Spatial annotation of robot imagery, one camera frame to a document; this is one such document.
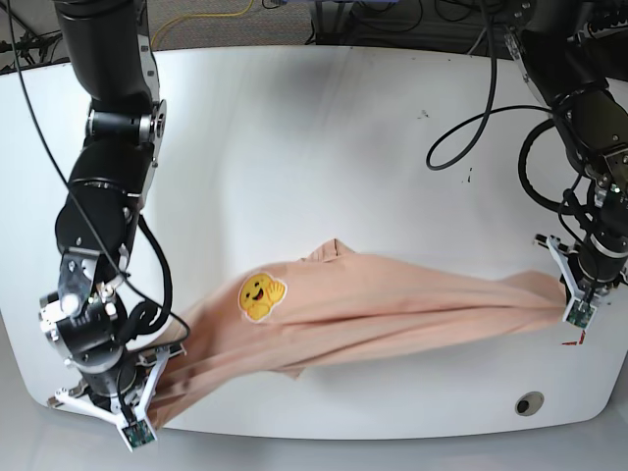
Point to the peach t-shirt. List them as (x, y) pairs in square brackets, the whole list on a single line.
[(339, 306)]

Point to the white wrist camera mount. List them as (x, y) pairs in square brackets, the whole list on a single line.
[(571, 284), (122, 402)]

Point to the right table cable grommet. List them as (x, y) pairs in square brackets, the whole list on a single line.
[(529, 404)]

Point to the black tripod stand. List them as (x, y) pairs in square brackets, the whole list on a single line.
[(33, 49)]

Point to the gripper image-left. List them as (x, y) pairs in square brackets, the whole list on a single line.
[(89, 325)]

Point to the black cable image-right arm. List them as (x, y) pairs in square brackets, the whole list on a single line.
[(481, 113)]

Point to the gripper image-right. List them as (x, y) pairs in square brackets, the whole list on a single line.
[(603, 218)]

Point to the red tape rectangle marking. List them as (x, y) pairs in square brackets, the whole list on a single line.
[(576, 342)]

